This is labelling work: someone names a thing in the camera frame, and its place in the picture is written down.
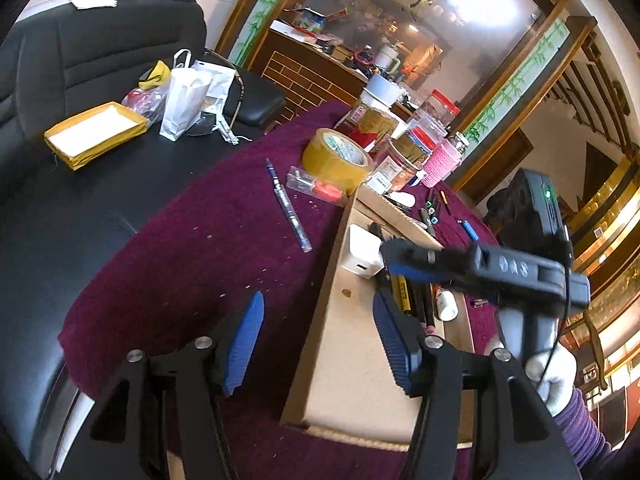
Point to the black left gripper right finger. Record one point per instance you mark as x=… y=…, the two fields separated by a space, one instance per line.
x=512 y=433

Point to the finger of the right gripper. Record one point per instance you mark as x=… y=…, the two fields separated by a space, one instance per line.
x=460 y=264

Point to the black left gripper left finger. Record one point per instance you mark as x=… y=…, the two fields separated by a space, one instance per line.
x=153 y=402

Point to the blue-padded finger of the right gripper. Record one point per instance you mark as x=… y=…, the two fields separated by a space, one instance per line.
x=419 y=273

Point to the yellow black pen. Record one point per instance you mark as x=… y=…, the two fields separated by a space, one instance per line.
x=401 y=292

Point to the white power adapter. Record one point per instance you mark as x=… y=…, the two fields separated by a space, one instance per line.
x=361 y=253

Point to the purple sleeved right forearm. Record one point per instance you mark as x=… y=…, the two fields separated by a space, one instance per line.
x=590 y=450

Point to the white gloved right hand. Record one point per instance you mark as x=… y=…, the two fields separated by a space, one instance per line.
x=553 y=373

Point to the blue lighter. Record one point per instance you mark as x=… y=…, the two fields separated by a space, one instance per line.
x=469 y=230

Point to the small white bottle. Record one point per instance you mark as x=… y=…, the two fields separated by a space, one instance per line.
x=446 y=305

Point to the black markers bundle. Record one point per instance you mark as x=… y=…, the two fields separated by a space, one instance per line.
x=429 y=212

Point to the pink woven cup sleeve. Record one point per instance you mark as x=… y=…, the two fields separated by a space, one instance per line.
x=445 y=159

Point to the cardboard tray box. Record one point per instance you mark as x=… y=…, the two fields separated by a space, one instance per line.
x=343 y=389

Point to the yellow packing tape roll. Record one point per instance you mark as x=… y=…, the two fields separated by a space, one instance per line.
x=335 y=158

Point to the blue clear pen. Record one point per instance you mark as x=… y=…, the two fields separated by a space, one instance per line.
x=288 y=209

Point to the clear case orange item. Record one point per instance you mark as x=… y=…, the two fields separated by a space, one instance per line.
x=300 y=181

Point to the red-lid plastic jar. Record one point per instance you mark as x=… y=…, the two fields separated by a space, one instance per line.
x=439 y=107

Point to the yellow shallow box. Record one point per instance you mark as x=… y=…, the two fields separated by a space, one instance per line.
x=84 y=137

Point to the white paper bag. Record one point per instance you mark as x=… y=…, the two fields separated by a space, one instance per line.
x=186 y=93

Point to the black leather sofa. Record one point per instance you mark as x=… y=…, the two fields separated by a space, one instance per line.
x=60 y=227

